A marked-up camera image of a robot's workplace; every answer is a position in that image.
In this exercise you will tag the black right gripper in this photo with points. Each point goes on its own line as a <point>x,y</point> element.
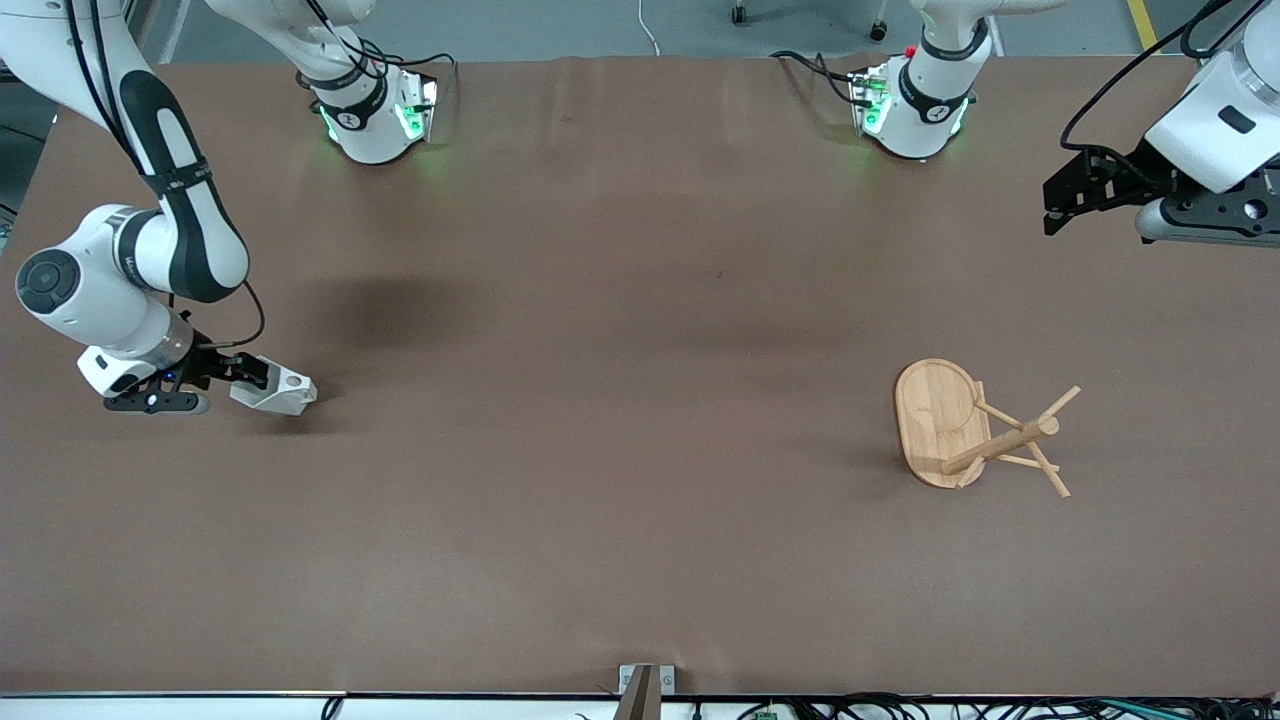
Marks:
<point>207,364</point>

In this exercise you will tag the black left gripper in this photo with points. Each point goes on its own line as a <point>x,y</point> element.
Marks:
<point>1126,174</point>

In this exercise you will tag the white angular cup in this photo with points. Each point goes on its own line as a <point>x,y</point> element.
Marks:
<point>282,393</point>

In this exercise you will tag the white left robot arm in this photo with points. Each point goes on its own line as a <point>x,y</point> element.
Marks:
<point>1210,130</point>

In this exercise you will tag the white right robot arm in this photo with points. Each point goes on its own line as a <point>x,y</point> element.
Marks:
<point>190,230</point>

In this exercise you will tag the wooden cup rack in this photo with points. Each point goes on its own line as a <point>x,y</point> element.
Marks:
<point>945,420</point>

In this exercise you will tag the brown table cover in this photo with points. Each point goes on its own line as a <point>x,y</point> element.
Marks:
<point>600,400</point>

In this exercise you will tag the white table frame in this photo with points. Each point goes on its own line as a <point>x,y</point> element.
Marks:
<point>200,708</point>

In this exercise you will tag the dark camera mount pole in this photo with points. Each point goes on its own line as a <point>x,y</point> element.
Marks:
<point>640,695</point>

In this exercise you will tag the grey metal bracket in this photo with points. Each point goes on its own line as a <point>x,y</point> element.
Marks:
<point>668,680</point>

